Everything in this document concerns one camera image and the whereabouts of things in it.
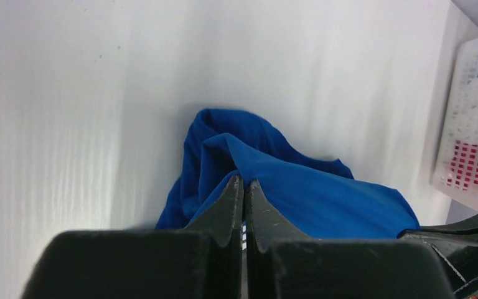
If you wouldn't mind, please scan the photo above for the blue t shirt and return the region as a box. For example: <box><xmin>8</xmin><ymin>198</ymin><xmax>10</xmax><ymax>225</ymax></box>
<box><xmin>156</xmin><ymin>109</ymin><xmax>420</xmax><ymax>239</ymax></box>

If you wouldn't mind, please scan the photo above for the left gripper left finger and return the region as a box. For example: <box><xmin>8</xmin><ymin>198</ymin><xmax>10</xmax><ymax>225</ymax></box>
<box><xmin>22</xmin><ymin>175</ymin><xmax>244</xmax><ymax>298</ymax></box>

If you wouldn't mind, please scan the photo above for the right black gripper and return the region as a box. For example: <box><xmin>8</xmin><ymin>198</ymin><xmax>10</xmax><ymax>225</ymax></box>
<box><xmin>399</xmin><ymin>214</ymin><xmax>478</xmax><ymax>298</ymax></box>

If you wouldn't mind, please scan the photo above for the magenta t shirt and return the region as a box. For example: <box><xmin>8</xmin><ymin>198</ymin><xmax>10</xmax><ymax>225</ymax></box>
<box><xmin>446</xmin><ymin>140</ymin><xmax>478</xmax><ymax>192</ymax></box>

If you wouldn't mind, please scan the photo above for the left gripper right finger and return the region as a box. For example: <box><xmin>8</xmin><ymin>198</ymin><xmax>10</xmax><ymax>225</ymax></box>
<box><xmin>245</xmin><ymin>181</ymin><xmax>453</xmax><ymax>298</ymax></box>

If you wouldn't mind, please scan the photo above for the white plastic basket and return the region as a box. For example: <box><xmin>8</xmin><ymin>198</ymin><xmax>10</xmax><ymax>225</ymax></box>
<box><xmin>433</xmin><ymin>39</ymin><xmax>478</xmax><ymax>211</ymax></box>

